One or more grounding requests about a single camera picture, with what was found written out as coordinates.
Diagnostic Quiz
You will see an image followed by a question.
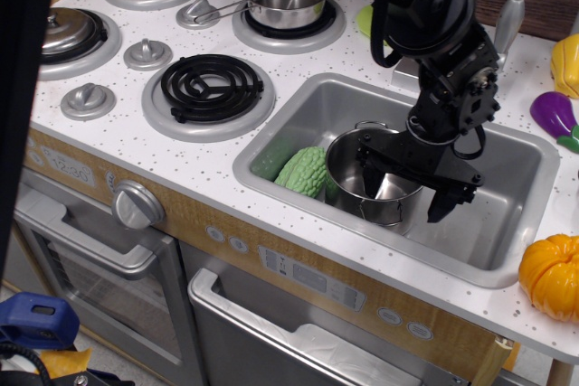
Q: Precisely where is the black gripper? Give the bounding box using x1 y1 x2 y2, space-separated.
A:
356 130 484 223

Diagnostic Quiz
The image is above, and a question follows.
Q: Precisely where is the steel pot with handles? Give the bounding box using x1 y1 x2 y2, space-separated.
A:
325 121 422 235

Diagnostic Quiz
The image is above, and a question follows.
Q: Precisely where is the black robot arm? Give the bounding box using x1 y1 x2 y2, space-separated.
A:
356 0 500 223

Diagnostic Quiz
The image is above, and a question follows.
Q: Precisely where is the grey toy sink basin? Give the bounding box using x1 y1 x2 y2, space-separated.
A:
233 73 560 288

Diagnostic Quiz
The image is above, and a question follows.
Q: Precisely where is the green bumpy bitter gourd toy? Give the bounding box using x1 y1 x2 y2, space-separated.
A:
274 146 327 198

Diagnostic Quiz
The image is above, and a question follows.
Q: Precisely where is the orange toy pumpkin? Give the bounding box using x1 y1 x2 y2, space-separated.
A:
518 234 578 323

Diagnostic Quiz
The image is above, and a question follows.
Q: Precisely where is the purple toy eggplant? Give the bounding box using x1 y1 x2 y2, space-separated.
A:
529 91 578 154

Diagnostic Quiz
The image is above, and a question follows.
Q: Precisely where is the green plastic plate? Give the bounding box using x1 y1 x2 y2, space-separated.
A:
356 5 374 40

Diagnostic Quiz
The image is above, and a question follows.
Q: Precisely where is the grey toy faucet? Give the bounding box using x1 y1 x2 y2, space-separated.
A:
392 0 526 92

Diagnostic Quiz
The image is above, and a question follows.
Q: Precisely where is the yellow toy bell pepper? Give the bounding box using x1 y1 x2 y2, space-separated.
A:
550 33 578 99

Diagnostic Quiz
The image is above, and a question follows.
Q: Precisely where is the toy dishwasher door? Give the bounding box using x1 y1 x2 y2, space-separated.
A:
188 268 467 385

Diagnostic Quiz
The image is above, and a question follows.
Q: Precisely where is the black coil burner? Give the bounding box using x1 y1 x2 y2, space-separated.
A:
160 54 265 124

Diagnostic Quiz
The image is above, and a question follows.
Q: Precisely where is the silver oven dial knob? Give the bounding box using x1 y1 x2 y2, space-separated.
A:
111 180 166 230

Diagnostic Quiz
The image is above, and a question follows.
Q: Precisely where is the grey stove knob centre back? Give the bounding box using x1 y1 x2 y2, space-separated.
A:
176 0 221 31

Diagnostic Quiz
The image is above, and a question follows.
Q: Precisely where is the grey stove knob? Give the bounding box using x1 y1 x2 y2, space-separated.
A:
60 83 117 121
176 0 221 31
123 38 173 71

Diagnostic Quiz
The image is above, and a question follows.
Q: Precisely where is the toy oven door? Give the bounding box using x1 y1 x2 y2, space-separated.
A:
14 169 206 385

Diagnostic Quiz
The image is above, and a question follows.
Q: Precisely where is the grey stove knob middle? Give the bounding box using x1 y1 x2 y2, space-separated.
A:
123 38 173 71

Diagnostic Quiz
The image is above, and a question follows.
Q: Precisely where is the grey stove knob front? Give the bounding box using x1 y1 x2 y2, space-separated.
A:
60 83 117 121

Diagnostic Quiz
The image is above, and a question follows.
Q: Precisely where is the domed steel lid, left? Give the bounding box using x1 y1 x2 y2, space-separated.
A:
42 7 108 59

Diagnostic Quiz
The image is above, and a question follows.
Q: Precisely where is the blue clamp tool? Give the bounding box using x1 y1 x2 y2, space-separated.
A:
1 292 80 350

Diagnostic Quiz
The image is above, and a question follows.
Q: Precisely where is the steel saucepan with wire handle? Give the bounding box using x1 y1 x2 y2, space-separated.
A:
194 0 327 30

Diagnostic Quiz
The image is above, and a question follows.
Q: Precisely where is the black cable lower left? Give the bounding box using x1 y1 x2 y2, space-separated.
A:
0 341 58 386

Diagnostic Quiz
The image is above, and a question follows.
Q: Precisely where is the dark foreground post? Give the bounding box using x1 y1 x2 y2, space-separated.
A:
1 0 51 263

